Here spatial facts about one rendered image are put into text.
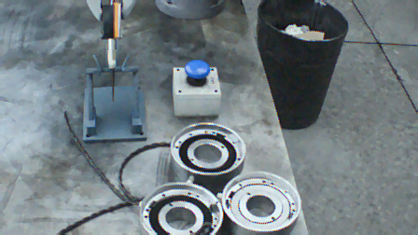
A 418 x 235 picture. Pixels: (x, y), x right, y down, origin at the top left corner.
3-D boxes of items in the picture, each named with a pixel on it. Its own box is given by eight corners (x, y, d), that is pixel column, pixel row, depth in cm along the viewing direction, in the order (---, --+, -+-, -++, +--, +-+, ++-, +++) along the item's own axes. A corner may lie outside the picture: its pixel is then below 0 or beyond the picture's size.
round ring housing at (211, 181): (190, 133, 86) (192, 113, 84) (254, 158, 83) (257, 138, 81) (157, 176, 79) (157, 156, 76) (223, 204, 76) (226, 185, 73)
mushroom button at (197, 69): (209, 98, 89) (212, 73, 86) (184, 98, 89) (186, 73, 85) (207, 82, 92) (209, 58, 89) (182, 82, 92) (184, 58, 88)
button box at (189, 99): (219, 116, 90) (221, 91, 87) (174, 117, 89) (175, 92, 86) (214, 85, 96) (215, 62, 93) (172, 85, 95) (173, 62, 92)
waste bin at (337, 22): (336, 135, 209) (360, 43, 182) (252, 137, 206) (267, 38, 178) (315, 81, 235) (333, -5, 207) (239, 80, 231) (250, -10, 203)
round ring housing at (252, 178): (304, 205, 76) (311, 186, 74) (280, 259, 69) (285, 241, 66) (237, 181, 79) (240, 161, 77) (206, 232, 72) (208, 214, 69)
